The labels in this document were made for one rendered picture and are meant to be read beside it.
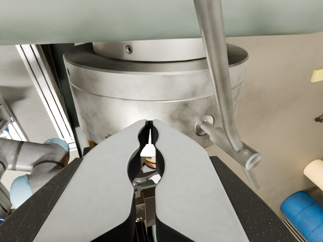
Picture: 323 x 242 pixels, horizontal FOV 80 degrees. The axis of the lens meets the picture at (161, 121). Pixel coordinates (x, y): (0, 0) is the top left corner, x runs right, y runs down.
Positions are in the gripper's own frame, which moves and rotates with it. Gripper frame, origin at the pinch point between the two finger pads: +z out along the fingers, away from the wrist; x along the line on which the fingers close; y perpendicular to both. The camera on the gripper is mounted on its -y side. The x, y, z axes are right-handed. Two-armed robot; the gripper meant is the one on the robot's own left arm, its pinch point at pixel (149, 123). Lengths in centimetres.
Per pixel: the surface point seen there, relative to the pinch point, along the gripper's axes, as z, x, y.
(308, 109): 182, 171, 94
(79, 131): 72, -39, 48
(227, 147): 7.1, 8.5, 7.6
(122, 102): 11.7, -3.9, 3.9
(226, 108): 3.2, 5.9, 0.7
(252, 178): 7.5, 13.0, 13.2
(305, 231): 145, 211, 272
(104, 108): 12.7, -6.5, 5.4
